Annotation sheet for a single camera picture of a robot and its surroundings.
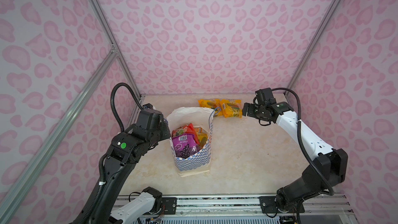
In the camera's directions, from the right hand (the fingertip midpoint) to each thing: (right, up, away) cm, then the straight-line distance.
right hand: (250, 110), depth 84 cm
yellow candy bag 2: (-7, +1, +18) cm, 19 cm away
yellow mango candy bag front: (-26, -15, +5) cm, 30 cm away
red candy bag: (-33, -10, -2) cm, 35 cm away
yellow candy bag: (-18, +4, +22) cm, 29 cm away
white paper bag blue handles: (-27, -4, +1) cm, 27 cm away
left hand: (-41, -6, -18) cm, 45 cm away
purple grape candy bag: (-34, -16, -10) cm, 39 cm away
